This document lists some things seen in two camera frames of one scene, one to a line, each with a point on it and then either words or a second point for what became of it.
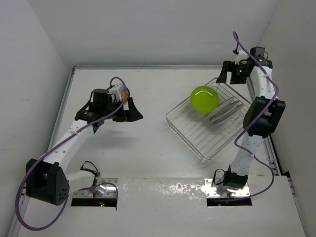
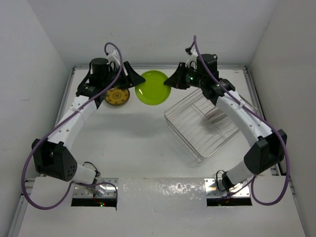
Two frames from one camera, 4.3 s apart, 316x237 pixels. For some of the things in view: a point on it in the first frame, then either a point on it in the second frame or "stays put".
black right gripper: [227, 65] → [177, 80]
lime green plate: [204, 99] → [154, 92]
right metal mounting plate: [219, 190] stays put
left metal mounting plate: [103, 187] stays put
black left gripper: [132, 114] → [133, 79]
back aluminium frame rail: [147, 66] stays put
